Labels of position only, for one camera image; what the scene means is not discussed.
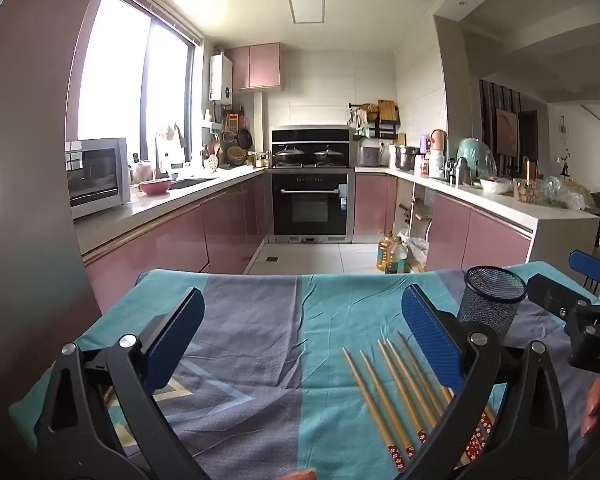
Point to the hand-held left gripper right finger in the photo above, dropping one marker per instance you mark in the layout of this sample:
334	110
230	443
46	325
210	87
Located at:
430	335

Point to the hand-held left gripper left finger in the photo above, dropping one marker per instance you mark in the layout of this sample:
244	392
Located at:
177	340

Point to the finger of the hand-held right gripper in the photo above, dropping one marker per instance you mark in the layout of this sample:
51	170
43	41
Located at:
587	266
550	295

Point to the black mesh utensil holder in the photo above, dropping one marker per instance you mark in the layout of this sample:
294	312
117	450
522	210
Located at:
490	310

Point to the hanging kitchen utensils rack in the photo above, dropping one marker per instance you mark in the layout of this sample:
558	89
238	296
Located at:
230	135

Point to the person's right hand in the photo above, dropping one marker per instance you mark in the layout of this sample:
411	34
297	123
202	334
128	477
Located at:
595	405

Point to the person's left hand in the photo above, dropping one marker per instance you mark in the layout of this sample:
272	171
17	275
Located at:
301	475

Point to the bag of green vegetables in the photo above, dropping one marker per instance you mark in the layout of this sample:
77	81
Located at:
567	195

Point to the clear plastic bag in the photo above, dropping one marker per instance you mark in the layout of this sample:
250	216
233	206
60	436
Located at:
417	252

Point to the teal grey patterned tablecloth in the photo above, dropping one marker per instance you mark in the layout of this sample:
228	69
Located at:
260	320

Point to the pink kitchen base cabinets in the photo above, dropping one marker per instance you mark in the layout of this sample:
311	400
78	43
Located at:
180	240
480	240

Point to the yellow cooking oil bottle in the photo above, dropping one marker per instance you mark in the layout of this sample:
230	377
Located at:
386	255

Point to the clear plastic snack box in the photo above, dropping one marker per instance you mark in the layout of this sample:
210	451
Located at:
527	191

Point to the copper coloured tumbler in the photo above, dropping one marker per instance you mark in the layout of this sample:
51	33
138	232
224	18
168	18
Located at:
531	169

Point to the white bowl with food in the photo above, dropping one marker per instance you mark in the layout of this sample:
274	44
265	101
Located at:
496	186

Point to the stainless steel thermos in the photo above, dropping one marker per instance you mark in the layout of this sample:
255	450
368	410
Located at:
461	171

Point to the pink bowl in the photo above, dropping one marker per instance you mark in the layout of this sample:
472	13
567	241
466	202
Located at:
155	186

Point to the green mesh food cover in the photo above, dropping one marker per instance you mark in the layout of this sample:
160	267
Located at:
475	157

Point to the white canister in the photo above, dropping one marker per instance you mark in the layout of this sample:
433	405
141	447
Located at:
436	166

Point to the black integrated stove oven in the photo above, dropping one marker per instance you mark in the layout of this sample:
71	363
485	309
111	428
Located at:
310	205

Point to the stainless steel stockpot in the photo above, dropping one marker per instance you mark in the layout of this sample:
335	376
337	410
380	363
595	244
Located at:
406	157

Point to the white countertop oven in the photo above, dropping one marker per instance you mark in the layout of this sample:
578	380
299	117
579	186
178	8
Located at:
95	175

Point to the silver kitchen appliance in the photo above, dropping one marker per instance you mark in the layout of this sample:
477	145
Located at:
370	156

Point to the purple bottle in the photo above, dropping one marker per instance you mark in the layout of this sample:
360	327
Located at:
424	145

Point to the pink kettle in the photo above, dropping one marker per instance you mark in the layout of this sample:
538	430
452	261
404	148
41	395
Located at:
437	140

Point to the wok with glass lid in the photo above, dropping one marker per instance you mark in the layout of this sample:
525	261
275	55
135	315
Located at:
290	152
329	152

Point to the wooden cutting board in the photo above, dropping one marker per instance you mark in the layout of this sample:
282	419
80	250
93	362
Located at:
386	110

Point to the kitchen window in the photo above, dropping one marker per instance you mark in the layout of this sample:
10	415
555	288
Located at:
120	70

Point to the square ceiling light panel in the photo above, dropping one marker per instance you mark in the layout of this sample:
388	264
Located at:
306	6

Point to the wall clock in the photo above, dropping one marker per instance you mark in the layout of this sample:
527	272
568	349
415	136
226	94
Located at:
564	125

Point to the framed wall picture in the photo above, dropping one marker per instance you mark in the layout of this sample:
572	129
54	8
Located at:
506	130

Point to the dark striped wall panel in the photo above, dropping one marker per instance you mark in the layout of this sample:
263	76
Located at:
487	110

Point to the black wall storage rack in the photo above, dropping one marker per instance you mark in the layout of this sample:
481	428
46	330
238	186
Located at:
380	130

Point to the white wall water heater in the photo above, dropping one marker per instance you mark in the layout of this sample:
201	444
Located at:
221	77

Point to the pink upper wall cabinet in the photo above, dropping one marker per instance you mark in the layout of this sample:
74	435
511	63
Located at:
255	67

